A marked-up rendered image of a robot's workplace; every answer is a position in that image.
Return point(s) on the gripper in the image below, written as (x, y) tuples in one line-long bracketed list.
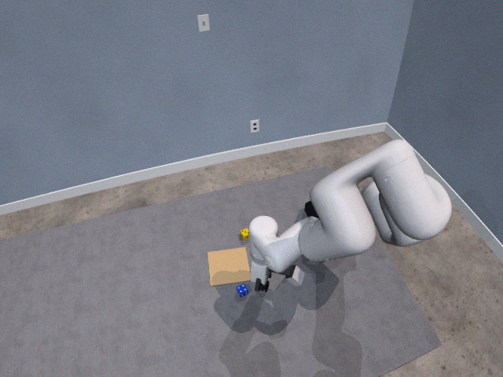
[(260, 275)]

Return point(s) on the tan flat mat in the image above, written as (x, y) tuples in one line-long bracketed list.
[(228, 266)]

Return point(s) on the yellow die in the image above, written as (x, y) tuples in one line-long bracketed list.
[(244, 234)]

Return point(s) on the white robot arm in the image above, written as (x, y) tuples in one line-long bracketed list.
[(346, 225)]

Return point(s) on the blue die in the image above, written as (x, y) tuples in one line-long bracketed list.
[(242, 290)]

